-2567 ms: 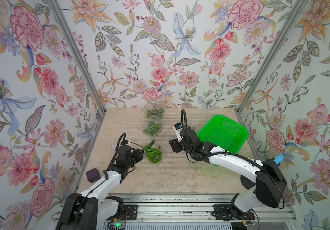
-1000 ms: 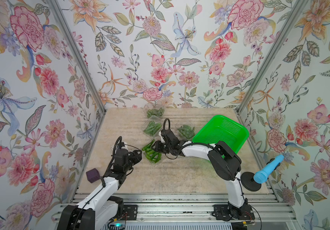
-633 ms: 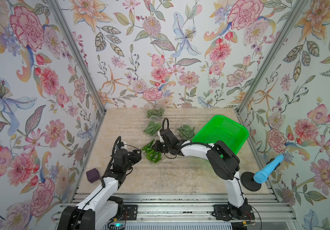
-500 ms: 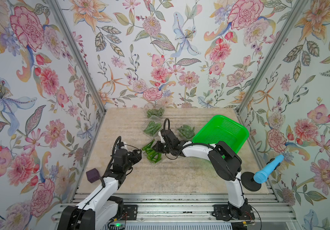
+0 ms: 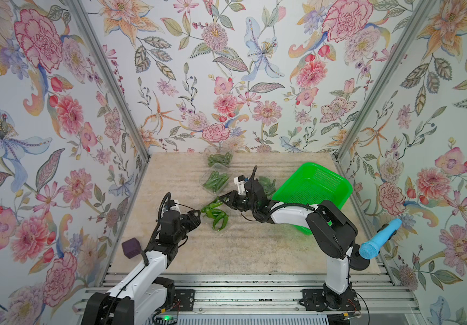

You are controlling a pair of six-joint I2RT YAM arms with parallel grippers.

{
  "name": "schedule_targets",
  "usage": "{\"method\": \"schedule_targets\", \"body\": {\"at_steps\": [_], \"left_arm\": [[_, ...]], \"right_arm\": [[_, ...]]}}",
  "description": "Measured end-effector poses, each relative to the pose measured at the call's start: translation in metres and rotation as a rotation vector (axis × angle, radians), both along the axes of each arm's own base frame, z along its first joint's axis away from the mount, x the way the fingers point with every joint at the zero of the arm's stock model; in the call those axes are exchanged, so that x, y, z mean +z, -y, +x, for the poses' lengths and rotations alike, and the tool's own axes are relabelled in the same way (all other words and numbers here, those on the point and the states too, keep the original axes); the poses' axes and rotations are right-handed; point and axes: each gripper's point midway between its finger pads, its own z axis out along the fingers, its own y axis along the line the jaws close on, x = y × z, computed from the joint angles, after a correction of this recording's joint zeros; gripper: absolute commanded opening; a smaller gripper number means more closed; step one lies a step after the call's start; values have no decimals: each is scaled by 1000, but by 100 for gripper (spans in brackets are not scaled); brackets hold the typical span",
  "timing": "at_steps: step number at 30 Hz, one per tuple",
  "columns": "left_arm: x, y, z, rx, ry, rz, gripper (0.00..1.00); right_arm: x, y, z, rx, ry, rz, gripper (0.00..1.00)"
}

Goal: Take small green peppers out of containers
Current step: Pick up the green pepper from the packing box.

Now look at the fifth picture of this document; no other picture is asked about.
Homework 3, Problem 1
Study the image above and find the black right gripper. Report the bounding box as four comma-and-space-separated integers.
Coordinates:
218, 191, 259, 213

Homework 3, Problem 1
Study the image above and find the green peppers pile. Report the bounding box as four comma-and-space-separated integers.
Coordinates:
200, 198, 230, 231

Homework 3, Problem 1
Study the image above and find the green plastic mesh basket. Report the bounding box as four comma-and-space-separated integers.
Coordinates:
269, 162, 353, 235

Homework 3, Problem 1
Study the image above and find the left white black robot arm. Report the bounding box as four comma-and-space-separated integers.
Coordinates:
81, 192, 201, 324

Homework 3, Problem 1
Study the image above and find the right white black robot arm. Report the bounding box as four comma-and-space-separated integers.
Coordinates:
218, 162, 370, 312

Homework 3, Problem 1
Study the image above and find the purple cube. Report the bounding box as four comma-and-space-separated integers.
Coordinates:
122, 238, 143, 259

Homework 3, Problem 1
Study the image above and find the black round microphone stand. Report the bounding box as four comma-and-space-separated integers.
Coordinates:
349, 244, 370, 271

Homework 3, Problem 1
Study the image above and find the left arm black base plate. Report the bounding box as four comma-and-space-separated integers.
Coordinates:
156, 289, 195, 312

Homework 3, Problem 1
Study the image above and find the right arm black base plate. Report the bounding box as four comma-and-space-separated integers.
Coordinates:
298, 288, 361, 312

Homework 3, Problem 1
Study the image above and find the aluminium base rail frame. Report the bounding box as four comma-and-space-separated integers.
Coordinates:
167, 272, 426, 324

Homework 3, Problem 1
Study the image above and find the left aluminium corner post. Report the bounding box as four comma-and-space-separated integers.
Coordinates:
66, 0, 149, 162

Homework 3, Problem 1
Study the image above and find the aluminium corner post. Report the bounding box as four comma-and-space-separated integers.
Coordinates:
66, 0, 149, 162
334, 0, 435, 163

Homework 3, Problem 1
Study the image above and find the right aluminium corner post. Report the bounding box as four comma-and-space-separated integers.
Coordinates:
334, 0, 435, 163

